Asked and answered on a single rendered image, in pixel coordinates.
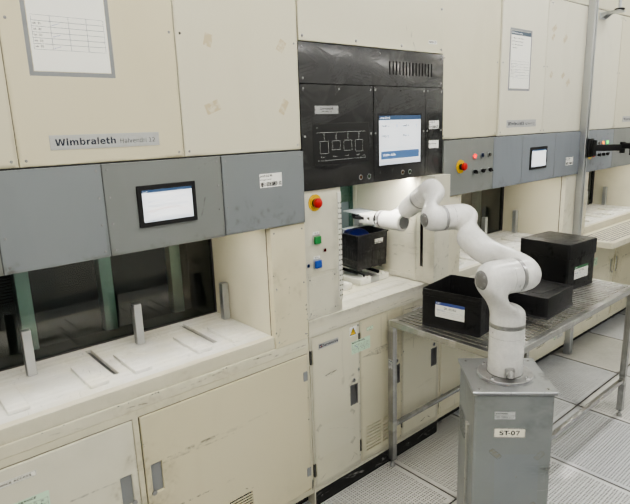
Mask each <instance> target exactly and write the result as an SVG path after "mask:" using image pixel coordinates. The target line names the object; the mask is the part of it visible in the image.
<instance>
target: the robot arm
mask: <svg viewBox="0 0 630 504"><path fill-rule="evenodd" d="M444 195H445V189H444V187H443V185H442V184H441V183H440V182H439V181H438V180H436V179H427V180H425V181H424V182H422V183H421V184H420V185H419V186H418V187H416V188H415V189H414V190H413V191H412V192H411V193H410V194H409V195H407V196H406V197H405V198H404V199H403V200H402V201H401V202H400V204H399V206H397V207H396V208H395V209H394V210H392V211H385V210H379V211H377V212H375V211H370V212H364V213H360V214H352V218H354V219H360V220H359V223H365V224H375V225H376V226H377V227H381V228H386V229H391V230H397V231H405V230H406V229H407V228H408V226H409V218H410V217H413V216H415V215H416V214H417V213H419V212H420V211H421V210H422V211H421V214H420V222H421V224H422V226H423V227H424V228H425V229H427V230H429V231H445V230H458V233H457V243H458V245H459V246H460V247H461V248H462V249H463V250H464V251H465V252H466V253H467V254H468V255H469V256H470V257H471V258H473V259H474V260H475V261H477V262H479V263H481V264H482V265H481V266H480V267H479V268H478V269H477V271H476V274H475V286H476V288H477V290H478V292H479V293H480V294H481V295H482V297H483V298H484V299H485V301H486V303H487V305H488V307H489V312H490V317H489V341H488V362H482V364H480V365H479V366H478V368H477V373H478V375H479V376H480V377H481V378H482V379H484V380H486V381H488V382H490V383H493V384H497V385H502V386H522V385H526V384H528V383H530V382H531V381H532V380H533V372H532V371H531V370H530V369H529V368H528V367H526V366H524V365H523V363H524V345H525V328H526V313H525V310H524V309H523V308H522V307H521V306H520V305H518V304H515V303H512V302H509V300H508V295H509V294H511V293H517V292H523V291H527V290H531V289H533V288H535V287H536V286H537V285H538V284H539V282H540V280H541V277H542V273H541V269H540V267H539V265H538V263H537V262H536V261H535V260H534V259H532V258H531V257H529V256H528V255H526V254H524V253H522V252H520V251H517V250H515V249H513V248H510V247H508V246H505V245H503V244H500V243H498V242H496V241H494V240H493V239H491V238H490V237H489V236H488V235H487V234H486V233H484V232H483V231H482V230H481V229H480V228H479V226H478V225H477V220H478V214H477V211H476V210H475V209H474V208H473V207H472V206H470V205H467V204H450V205H439V204H440V202H441V201H442V200H443V198H444ZM359 215H360V216H359Z"/></svg>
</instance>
